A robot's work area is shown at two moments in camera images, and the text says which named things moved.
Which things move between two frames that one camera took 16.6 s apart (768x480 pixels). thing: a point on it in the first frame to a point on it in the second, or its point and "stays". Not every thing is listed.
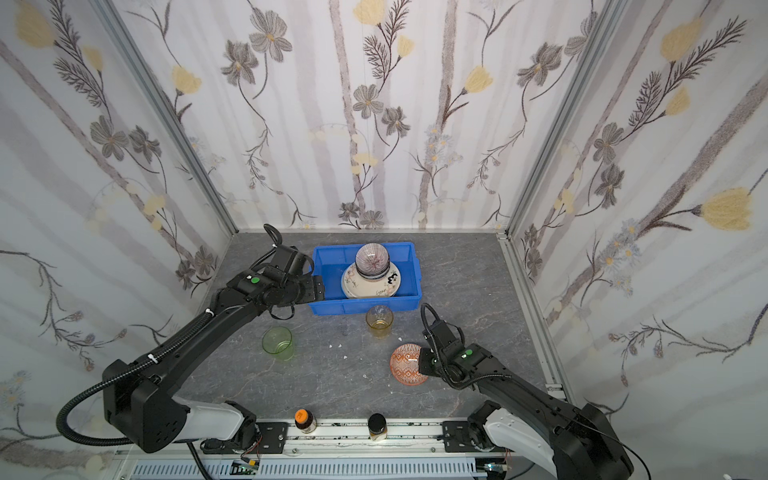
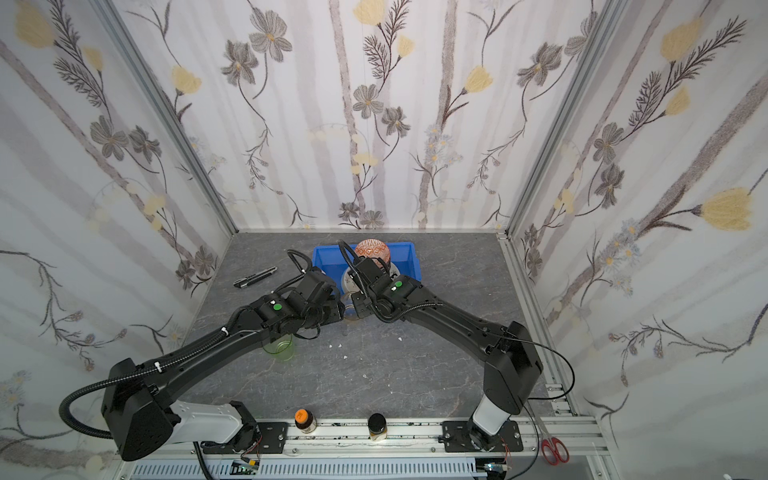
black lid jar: x=377 y=427 stays
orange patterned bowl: x=405 y=365 to x=373 y=248
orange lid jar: x=305 y=421 stays
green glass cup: x=278 y=341 stays
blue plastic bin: x=332 y=260 stays
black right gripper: x=425 y=361 to x=360 y=300
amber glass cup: x=379 y=318 to x=350 y=313
